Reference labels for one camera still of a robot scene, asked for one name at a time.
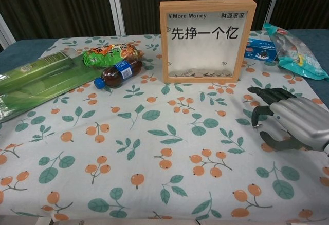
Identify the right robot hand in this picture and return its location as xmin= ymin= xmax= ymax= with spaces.
xmin=247 ymin=86 xmax=329 ymax=155

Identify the teal snack bag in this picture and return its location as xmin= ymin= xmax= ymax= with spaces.
xmin=262 ymin=22 xmax=329 ymax=81

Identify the blue cookie box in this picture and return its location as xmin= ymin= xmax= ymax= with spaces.
xmin=244 ymin=37 xmax=280 ymax=62

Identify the floral print tablecloth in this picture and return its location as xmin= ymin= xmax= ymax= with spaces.
xmin=0 ymin=31 xmax=329 ymax=223

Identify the small cola bottle blue cap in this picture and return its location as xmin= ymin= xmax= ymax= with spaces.
xmin=94 ymin=60 xmax=143 ymax=90

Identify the green orange snack bag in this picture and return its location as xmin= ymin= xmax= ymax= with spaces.
xmin=82 ymin=43 xmax=144 ymax=68

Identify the green transparent gift box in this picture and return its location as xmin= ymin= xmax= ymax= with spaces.
xmin=0 ymin=51 xmax=104 ymax=123

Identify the wooden frame money box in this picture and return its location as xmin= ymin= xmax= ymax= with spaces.
xmin=159 ymin=0 xmax=257 ymax=84

